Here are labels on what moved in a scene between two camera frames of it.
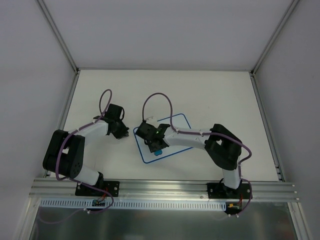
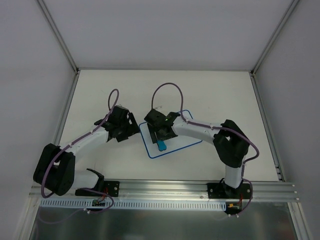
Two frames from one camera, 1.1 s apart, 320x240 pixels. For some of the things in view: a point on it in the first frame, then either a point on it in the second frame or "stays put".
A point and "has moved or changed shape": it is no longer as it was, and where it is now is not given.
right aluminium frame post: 271,41 stays put
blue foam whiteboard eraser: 158,152 has moved or changed shape
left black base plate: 112,187 stays put
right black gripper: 153,145 to 161,135
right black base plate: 218,190 stays put
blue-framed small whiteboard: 179,122 has moved or changed shape
